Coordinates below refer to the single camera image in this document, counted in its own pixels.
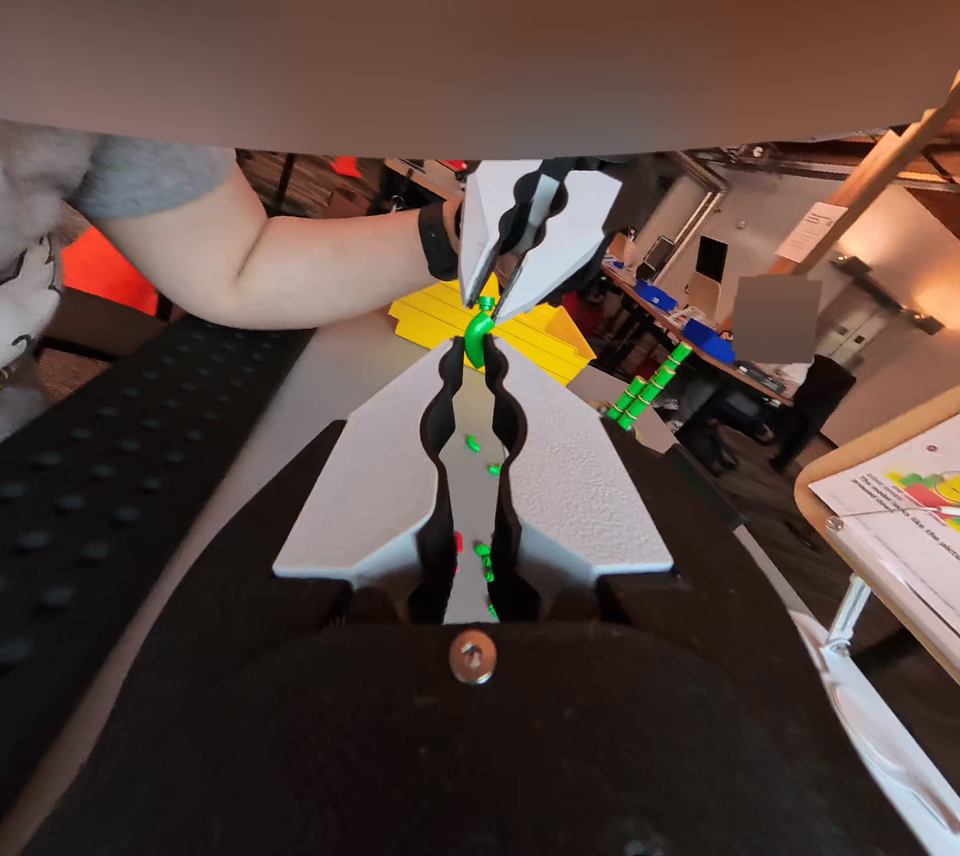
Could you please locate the orange red seat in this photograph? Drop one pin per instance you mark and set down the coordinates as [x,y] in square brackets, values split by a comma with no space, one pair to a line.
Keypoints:
[105,271]

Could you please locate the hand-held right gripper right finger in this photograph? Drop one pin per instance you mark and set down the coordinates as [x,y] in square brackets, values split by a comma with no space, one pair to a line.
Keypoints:
[577,496]

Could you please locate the white stand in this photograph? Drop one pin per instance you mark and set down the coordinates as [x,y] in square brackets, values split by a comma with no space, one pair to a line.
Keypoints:
[885,736]

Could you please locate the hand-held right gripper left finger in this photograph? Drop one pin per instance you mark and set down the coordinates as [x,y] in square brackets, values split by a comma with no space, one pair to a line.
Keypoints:
[367,496]

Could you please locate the slanted wooden beam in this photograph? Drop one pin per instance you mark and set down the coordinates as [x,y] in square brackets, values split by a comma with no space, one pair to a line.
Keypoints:
[870,181]

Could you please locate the yellow plastic bin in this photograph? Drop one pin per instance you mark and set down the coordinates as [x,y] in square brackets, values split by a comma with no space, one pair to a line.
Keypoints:
[442,316]

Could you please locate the lego bamboo model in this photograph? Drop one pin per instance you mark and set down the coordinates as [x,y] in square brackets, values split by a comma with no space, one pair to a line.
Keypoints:
[645,391]

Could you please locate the person's left forearm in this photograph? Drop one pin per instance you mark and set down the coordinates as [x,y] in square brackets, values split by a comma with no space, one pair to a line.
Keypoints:
[300,271]

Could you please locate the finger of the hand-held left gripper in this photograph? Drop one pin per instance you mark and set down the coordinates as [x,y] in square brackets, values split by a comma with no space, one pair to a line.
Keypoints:
[484,211]
[577,226]

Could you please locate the printed instruction sheet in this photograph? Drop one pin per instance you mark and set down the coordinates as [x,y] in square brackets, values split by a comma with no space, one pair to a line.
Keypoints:
[900,519]

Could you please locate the green curved lego piece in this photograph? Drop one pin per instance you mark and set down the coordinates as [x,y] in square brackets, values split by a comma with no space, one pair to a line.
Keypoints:
[474,339]

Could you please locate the black wristband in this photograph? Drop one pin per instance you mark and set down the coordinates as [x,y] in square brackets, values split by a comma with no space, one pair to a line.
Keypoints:
[439,241]

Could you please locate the white paper wall note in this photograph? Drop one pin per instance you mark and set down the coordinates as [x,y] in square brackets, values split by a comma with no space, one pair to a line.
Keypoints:
[810,230]

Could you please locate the wooden display board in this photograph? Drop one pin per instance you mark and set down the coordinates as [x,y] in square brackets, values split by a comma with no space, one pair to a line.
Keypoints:
[810,489]

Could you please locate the blue plastic bin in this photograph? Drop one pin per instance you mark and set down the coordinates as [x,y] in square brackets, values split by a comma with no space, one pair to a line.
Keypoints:
[654,294]
[709,340]

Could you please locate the wooden workbench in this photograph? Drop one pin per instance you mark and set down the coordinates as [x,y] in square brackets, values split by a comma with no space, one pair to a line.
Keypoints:
[671,318]

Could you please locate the black monitor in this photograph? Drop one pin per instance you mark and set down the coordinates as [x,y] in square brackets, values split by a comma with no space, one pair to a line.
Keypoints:
[711,260]

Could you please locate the black perforated pad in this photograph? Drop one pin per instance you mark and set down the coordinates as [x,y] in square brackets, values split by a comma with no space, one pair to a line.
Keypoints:
[112,459]

